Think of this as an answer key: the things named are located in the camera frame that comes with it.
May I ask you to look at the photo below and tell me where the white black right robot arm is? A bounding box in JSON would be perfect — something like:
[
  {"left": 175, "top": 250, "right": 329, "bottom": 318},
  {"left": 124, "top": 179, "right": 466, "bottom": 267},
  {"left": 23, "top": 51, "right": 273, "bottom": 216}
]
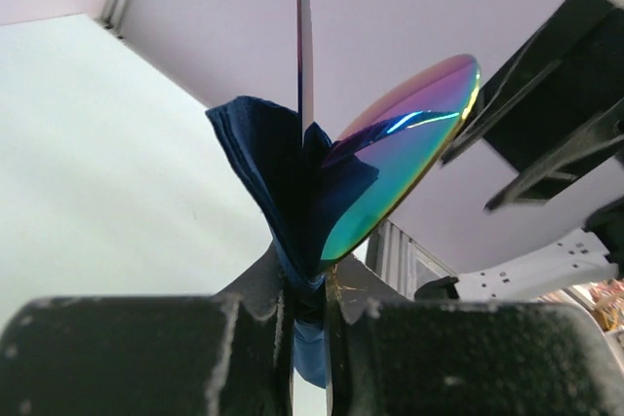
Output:
[{"left": 414, "top": 0, "right": 623, "bottom": 301}]

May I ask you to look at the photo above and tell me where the iridescent spoon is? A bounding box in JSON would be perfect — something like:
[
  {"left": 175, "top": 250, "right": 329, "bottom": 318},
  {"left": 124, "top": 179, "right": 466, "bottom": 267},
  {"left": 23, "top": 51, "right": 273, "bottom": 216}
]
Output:
[{"left": 312, "top": 54, "right": 481, "bottom": 270}]

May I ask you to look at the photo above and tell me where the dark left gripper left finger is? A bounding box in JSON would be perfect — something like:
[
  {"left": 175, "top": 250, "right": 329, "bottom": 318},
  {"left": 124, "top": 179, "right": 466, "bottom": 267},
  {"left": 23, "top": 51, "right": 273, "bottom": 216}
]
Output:
[{"left": 1, "top": 247, "right": 293, "bottom": 415}]

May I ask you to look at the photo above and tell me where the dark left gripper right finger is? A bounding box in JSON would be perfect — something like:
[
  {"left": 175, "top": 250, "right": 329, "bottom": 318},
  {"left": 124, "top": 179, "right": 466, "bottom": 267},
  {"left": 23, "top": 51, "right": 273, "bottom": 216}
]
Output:
[{"left": 326, "top": 258, "right": 623, "bottom": 415}]

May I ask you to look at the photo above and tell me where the iridescent fork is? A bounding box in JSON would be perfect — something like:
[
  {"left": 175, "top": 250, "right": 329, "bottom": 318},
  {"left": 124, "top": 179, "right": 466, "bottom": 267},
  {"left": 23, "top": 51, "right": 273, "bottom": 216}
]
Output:
[{"left": 296, "top": 0, "right": 314, "bottom": 133}]

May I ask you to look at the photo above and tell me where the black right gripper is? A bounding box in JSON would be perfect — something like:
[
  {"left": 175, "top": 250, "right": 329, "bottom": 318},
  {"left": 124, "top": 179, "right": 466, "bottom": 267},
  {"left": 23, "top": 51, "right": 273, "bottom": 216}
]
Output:
[{"left": 441, "top": 0, "right": 623, "bottom": 211}]

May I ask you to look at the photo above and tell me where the blue paper napkin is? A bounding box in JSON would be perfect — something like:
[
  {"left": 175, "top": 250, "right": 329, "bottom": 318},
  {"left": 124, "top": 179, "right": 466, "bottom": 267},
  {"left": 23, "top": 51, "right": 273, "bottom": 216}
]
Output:
[{"left": 206, "top": 95, "right": 379, "bottom": 388}]

